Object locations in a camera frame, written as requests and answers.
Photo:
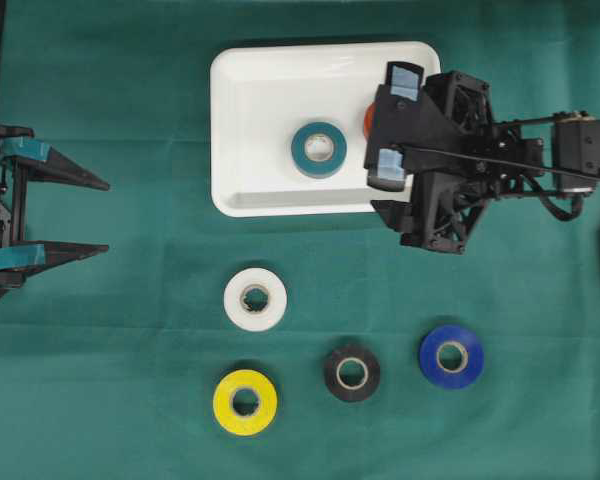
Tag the green cloth mat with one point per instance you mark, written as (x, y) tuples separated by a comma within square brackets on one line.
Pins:
[(108, 366)]

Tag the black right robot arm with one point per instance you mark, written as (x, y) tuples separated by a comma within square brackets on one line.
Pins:
[(570, 147)]

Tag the white tape roll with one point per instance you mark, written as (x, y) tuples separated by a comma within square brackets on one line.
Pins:
[(255, 299)]

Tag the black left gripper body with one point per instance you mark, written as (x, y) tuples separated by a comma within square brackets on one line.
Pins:
[(13, 191)]

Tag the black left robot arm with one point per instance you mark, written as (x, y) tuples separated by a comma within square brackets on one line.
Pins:
[(25, 159)]

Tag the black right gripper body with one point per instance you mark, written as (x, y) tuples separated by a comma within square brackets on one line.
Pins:
[(490, 162)]

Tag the blue tape roll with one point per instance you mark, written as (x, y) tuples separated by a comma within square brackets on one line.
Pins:
[(451, 357)]

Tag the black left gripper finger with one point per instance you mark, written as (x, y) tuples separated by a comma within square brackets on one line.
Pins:
[(43, 255), (42, 163)]

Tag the black tape roll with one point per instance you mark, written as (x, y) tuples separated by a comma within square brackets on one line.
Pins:
[(351, 373)]

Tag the white plastic case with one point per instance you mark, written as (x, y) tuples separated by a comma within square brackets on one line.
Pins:
[(261, 97)]

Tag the green tape roll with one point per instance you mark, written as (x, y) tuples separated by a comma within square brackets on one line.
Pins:
[(318, 149)]

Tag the red tape roll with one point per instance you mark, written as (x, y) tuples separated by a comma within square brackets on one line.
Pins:
[(368, 120)]

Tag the yellow tape roll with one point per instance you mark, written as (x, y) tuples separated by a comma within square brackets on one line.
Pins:
[(245, 402)]

